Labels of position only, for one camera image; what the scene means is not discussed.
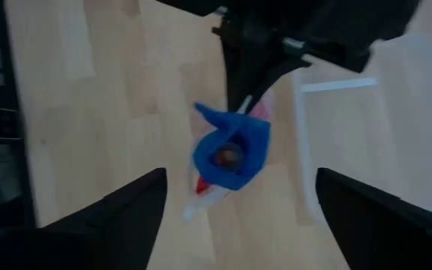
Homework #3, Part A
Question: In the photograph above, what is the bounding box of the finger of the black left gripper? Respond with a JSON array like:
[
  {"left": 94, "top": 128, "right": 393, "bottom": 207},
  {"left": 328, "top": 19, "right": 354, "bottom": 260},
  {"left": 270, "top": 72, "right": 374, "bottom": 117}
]
[
  {"left": 245, "top": 58, "right": 313, "bottom": 110},
  {"left": 221, "top": 34, "right": 266, "bottom": 113}
]

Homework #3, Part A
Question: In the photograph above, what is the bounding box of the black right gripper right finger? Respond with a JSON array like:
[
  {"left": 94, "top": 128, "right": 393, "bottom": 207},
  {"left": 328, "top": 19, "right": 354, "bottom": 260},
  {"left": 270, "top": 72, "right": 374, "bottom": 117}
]
[{"left": 315, "top": 167, "right": 432, "bottom": 270}]

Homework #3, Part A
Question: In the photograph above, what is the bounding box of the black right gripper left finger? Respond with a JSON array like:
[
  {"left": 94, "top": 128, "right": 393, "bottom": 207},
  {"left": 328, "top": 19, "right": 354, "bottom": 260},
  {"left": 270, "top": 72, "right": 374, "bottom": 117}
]
[{"left": 0, "top": 167, "right": 168, "bottom": 270}]

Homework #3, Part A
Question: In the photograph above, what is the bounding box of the pink bandage roll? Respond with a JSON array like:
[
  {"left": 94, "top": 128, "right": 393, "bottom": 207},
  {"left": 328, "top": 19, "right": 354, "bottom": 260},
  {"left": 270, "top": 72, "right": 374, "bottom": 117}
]
[{"left": 251, "top": 97, "right": 274, "bottom": 122}]

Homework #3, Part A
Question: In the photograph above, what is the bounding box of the blue bandage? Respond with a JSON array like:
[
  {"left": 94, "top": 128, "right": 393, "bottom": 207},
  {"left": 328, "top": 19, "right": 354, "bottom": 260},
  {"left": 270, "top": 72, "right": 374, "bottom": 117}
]
[{"left": 192, "top": 101, "right": 272, "bottom": 191}]

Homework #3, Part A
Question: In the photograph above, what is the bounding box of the clear zip bag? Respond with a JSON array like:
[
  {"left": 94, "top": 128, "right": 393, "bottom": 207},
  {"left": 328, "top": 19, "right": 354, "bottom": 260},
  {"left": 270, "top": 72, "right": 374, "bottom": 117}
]
[{"left": 181, "top": 88, "right": 277, "bottom": 222}]

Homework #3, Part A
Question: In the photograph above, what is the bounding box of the clear plastic container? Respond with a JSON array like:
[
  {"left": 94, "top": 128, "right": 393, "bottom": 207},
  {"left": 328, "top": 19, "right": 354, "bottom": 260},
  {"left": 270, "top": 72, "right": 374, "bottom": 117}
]
[{"left": 292, "top": 35, "right": 432, "bottom": 221}]

